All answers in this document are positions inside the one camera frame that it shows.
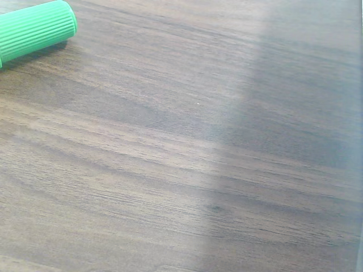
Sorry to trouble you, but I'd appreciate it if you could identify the yellow bottle with green cap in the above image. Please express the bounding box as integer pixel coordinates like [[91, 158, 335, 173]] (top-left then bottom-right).
[[0, 0, 79, 69]]

